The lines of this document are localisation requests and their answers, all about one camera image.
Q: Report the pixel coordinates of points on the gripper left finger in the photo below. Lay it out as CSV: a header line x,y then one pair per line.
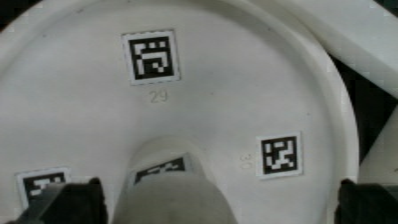
x,y
67,205

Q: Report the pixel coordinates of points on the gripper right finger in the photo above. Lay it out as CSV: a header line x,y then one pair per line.
x,y
366,203

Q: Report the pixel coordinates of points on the white cylindrical table leg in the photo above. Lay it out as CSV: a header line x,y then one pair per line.
x,y
169,193

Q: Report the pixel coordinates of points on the white round table top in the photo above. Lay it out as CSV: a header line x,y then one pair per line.
x,y
131,69

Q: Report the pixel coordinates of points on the white right fence bar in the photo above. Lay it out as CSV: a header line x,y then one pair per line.
x,y
378,167

